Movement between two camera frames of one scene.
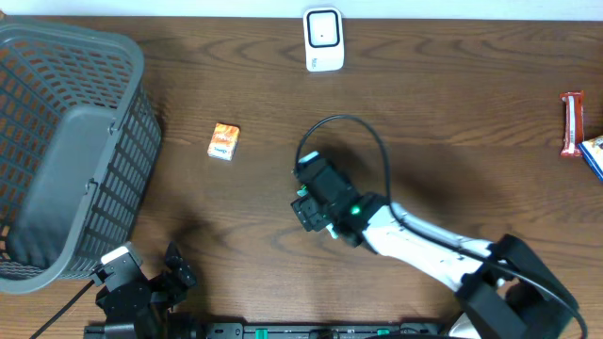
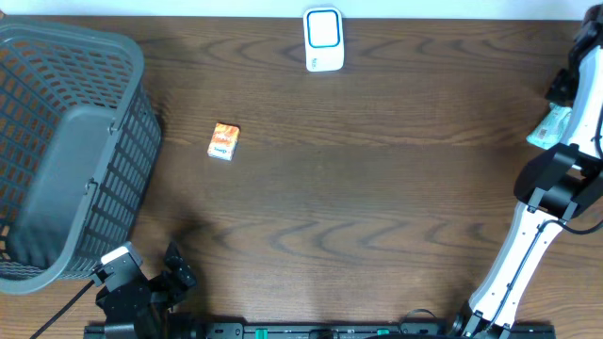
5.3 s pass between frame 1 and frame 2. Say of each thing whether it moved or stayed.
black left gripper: stayed
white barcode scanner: stayed
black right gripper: moved
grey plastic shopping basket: stayed
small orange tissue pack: stayed
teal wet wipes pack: moved
